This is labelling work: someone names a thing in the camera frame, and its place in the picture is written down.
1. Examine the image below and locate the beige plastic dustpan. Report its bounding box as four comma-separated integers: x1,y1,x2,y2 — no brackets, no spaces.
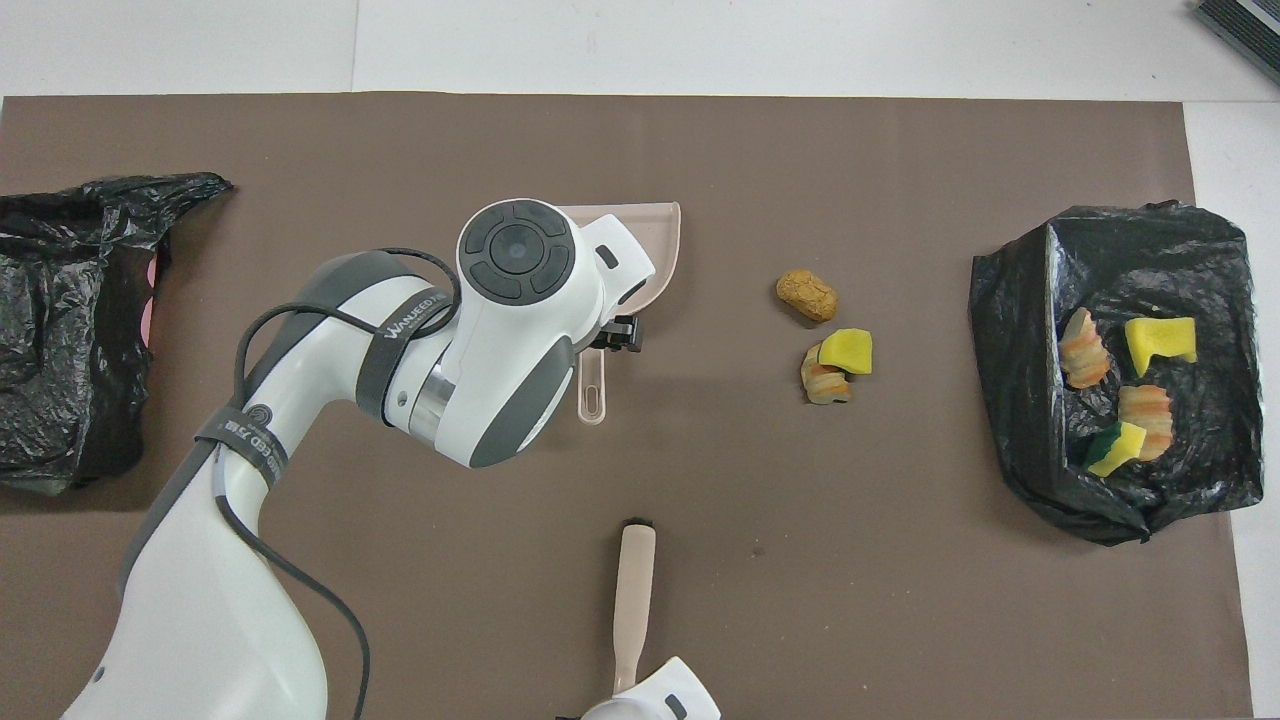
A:
555,201,683,426

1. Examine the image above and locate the brown fried nugget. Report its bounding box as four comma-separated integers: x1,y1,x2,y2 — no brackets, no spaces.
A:
776,268,840,323

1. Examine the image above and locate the small striped bread piece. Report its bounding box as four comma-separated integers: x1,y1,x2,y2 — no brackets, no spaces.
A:
800,345,854,405

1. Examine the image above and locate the yellow sponge wedge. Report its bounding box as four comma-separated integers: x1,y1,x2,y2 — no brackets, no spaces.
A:
818,328,874,376

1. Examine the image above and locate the pale flaky bread piece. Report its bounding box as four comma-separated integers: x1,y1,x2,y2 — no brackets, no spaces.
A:
1060,308,1111,389

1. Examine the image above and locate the green and yellow sponge piece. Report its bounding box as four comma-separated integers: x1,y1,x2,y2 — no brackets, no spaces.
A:
1085,421,1149,478

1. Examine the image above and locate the orange striped croissant piece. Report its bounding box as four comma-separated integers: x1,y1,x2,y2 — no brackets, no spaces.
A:
1118,385,1173,461

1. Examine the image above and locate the L-shaped yellow sponge piece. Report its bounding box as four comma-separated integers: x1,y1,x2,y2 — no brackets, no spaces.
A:
1124,316,1199,379

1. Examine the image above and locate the left black trash bag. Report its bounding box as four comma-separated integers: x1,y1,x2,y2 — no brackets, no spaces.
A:
0,174,234,498

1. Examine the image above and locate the black trash bag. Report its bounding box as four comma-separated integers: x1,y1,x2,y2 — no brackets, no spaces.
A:
968,200,1266,547
0,174,234,498

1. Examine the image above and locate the right black trash bag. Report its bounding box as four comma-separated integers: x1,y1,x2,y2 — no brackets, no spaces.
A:
968,200,1266,547

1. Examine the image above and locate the brown table mat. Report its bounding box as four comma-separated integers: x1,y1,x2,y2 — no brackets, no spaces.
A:
0,92,1251,720

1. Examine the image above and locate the grey ribbed device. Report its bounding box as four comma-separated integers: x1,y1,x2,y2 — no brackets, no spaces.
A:
1195,0,1280,56

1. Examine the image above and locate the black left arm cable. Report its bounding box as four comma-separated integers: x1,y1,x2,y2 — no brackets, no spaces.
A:
215,247,463,720

